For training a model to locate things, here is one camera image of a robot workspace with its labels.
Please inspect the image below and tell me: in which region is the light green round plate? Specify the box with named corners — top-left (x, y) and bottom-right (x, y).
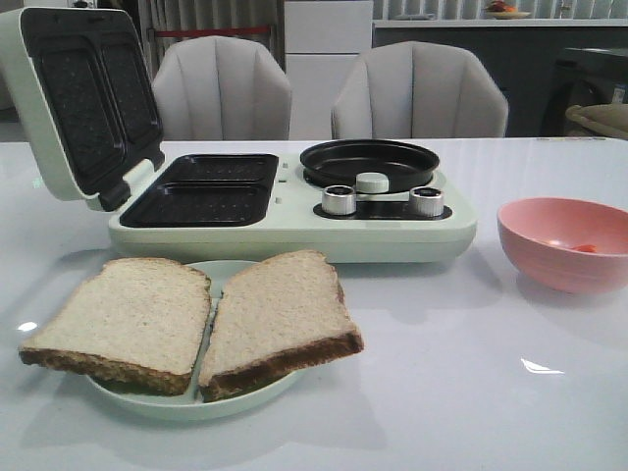
top-left (88, 260), bottom-right (304, 421)

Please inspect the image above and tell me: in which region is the green breakfast maker base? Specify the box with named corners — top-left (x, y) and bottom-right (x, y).
top-left (109, 153), bottom-right (477, 263)

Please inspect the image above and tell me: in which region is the pink bowl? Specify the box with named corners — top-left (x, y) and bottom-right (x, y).
top-left (497, 197), bottom-right (627, 294)

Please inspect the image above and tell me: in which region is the green breakfast maker lid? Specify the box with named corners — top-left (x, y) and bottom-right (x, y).
top-left (1, 7), bottom-right (164, 211)

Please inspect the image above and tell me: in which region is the bread slice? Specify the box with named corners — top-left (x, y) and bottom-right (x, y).
top-left (198, 250), bottom-right (364, 400)
top-left (19, 258), bottom-right (211, 395)

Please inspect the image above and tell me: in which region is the dark washing machine at right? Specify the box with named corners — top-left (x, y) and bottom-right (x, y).
top-left (540, 48), bottom-right (627, 136)

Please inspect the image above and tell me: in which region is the left grey upholstered chair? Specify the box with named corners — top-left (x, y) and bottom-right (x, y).
top-left (153, 36), bottom-right (292, 140)

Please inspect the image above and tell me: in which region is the silver control knob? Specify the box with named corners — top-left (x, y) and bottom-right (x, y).
top-left (321, 184), bottom-right (357, 216)
top-left (408, 186), bottom-right (445, 218)

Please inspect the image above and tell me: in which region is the black round frying pan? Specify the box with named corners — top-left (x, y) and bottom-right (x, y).
top-left (300, 139), bottom-right (440, 193)

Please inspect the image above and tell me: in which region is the orange shrimp piece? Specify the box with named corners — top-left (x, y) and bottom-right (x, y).
top-left (571, 244), bottom-right (598, 253)

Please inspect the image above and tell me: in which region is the red barrier belt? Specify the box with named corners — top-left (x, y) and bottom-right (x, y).
top-left (153, 25), bottom-right (273, 38)

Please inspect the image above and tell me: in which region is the right silver control knob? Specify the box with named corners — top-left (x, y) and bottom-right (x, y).
top-left (408, 186), bottom-right (445, 218)

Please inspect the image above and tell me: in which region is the right grey upholstered chair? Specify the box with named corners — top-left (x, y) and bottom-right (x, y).
top-left (331, 41), bottom-right (509, 139)

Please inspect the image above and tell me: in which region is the left silver control knob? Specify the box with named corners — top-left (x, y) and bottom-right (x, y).
top-left (321, 184), bottom-right (357, 216)

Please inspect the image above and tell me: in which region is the beige cushion at right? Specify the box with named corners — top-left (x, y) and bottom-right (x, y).
top-left (565, 103), bottom-right (627, 140)

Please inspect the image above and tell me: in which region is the fruit plate on counter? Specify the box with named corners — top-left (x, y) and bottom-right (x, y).
top-left (484, 0), bottom-right (531, 20)

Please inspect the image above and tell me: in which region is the white refrigerator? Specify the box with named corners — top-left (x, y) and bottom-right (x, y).
top-left (284, 1), bottom-right (373, 140)

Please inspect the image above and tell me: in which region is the dark kitchen counter cabinet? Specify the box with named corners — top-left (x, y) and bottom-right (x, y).
top-left (373, 18), bottom-right (627, 137)

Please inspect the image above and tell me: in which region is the grey upholstered chair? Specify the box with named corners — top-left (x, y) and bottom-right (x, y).
top-left (331, 41), bottom-right (509, 139)
top-left (153, 36), bottom-right (292, 140)

